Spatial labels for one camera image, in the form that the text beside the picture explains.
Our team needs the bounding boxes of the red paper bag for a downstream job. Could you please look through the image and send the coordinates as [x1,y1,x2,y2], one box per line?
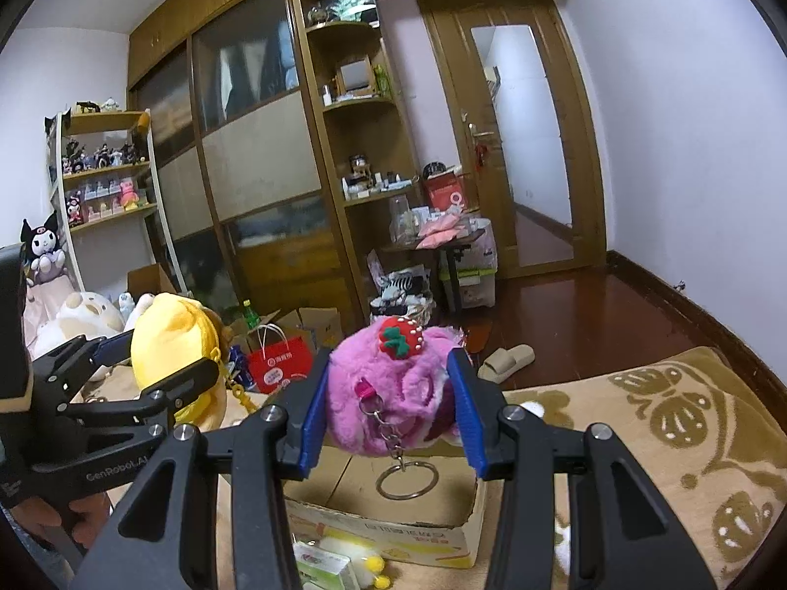
[246,323,317,394]

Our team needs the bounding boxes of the wooden corner shelf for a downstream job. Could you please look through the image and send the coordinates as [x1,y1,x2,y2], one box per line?
[292,0,431,326]

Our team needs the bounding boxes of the person's left hand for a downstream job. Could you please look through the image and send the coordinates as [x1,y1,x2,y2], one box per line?
[9,495,115,563]

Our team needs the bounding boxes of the large cream bear plush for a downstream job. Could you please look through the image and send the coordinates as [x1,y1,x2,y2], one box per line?
[30,291,127,382]

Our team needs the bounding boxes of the white frame display rack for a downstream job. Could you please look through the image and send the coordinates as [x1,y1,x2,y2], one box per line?
[46,109,188,296]

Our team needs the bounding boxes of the pink plush figure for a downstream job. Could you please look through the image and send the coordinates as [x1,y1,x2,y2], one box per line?
[117,175,145,213]

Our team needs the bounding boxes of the row of boxed figures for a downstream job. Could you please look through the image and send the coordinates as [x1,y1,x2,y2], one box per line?
[83,178,124,219]

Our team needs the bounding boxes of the beige slipper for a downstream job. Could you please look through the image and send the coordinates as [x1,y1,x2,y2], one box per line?
[476,344,536,383]

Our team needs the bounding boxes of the pink fluffy plush keychain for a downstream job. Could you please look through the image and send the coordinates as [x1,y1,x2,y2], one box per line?
[325,315,474,502]

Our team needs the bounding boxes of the beige floral blanket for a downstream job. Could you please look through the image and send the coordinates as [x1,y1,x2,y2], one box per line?
[67,345,776,590]

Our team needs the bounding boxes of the printed cardboard box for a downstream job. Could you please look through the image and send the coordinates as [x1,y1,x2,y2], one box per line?
[283,442,486,569]

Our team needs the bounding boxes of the black white striped plush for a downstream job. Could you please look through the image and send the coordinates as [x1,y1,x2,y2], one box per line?
[378,270,431,303]

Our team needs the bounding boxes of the wooden door with glass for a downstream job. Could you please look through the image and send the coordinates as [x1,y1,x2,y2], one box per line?
[418,0,609,280]

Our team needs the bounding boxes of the small framed mirror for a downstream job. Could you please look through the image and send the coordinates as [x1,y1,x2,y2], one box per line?
[335,55,373,96]

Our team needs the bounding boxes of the row of small figurines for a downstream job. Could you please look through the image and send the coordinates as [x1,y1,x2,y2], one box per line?
[61,141,151,176]

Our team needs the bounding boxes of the white haired plush doll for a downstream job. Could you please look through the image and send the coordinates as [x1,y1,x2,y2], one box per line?
[117,292,154,328]

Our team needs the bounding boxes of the pink packets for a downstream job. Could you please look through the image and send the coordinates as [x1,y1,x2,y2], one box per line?
[418,212,463,242]

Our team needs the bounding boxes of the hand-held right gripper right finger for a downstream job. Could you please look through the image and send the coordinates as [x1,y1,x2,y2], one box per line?
[446,347,720,590]

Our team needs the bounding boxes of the small white yellow plush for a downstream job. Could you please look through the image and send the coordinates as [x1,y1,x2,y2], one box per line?
[320,534,394,590]

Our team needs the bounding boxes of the translucent storage bin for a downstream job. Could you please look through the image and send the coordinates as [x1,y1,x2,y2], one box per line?
[439,227,498,311]

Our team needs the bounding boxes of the red box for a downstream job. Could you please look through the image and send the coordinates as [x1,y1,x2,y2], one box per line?
[421,172,466,213]

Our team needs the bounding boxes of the clear plastic container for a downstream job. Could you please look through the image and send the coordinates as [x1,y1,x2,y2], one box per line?
[389,195,419,243]

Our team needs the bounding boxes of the group of small bottles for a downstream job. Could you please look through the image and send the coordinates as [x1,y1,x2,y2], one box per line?
[342,156,413,201]

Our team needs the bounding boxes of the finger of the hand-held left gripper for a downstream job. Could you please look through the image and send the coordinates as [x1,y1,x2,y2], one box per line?
[30,330,135,420]
[55,358,221,439]

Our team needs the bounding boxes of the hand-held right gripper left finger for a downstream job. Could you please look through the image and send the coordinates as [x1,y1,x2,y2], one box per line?
[70,349,336,590]

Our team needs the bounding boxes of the small dark side table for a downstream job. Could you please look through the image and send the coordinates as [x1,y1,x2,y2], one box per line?
[381,230,486,314]

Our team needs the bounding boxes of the yellow plush toy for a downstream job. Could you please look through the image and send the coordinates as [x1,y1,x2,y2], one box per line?
[130,293,259,434]

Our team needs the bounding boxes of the wooden sliding door wardrobe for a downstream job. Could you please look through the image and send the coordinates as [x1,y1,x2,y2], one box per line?
[128,0,363,333]

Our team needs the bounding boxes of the blue packet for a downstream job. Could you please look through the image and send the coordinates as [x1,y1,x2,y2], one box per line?
[227,344,256,391]

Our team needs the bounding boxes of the open brown cardboard box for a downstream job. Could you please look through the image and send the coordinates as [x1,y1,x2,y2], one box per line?
[126,263,179,308]

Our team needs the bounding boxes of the black white bunny plush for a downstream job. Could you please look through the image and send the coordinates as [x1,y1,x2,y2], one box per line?
[20,212,68,287]

